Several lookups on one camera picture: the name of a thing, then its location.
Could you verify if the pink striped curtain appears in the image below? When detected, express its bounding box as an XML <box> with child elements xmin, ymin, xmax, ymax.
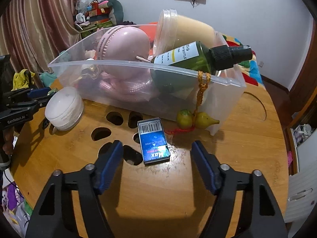
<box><xmin>1</xmin><ymin>0</ymin><xmax>81</xmax><ymax>86</ymax></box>

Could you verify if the cream pads jar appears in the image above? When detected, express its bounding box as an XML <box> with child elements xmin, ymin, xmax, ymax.
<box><xmin>153</xmin><ymin>9</ymin><xmax>216</xmax><ymax>56</ymax></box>

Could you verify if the green spray bottle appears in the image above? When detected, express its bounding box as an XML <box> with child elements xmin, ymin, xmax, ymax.
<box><xmin>149</xmin><ymin>41</ymin><xmax>253</xmax><ymax>94</ymax></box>

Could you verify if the wooden wardrobe shelf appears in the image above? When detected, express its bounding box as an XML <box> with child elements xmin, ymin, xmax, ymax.
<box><xmin>284</xmin><ymin>21</ymin><xmax>316</xmax><ymax>175</ymax></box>

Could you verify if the green gourd charm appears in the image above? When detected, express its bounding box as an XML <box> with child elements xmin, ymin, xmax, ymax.
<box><xmin>164</xmin><ymin>71</ymin><xmax>220</xmax><ymax>135</ymax></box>

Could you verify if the stuffed toys pile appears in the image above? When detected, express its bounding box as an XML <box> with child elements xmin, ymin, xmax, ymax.
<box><xmin>75</xmin><ymin>0</ymin><xmax>124</xmax><ymax>26</ymax></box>

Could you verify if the white cotton pad container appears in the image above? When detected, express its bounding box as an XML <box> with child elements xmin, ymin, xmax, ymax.
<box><xmin>45</xmin><ymin>86</ymin><xmax>84</xmax><ymax>131</ymax></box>

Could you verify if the blue Max staples box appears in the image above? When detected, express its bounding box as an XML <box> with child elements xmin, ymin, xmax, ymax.
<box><xmin>137</xmin><ymin>118</ymin><xmax>171</xmax><ymax>165</ymax></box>

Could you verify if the person left hand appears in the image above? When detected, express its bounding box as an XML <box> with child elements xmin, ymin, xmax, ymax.
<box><xmin>3</xmin><ymin>127</ymin><xmax>14</xmax><ymax>155</ymax></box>

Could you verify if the pink cord bundle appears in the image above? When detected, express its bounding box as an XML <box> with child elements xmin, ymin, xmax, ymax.
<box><xmin>99</xmin><ymin>74</ymin><xmax>159</xmax><ymax>102</ymax></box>

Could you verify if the teal dinosaur plush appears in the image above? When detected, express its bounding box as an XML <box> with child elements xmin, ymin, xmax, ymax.
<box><xmin>39</xmin><ymin>71</ymin><xmax>57</xmax><ymax>87</ymax></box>

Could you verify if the clear plastic storage bin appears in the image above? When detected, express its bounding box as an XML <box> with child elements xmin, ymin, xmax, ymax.
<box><xmin>49</xmin><ymin>24</ymin><xmax>246</xmax><ymax>135</ymax></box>

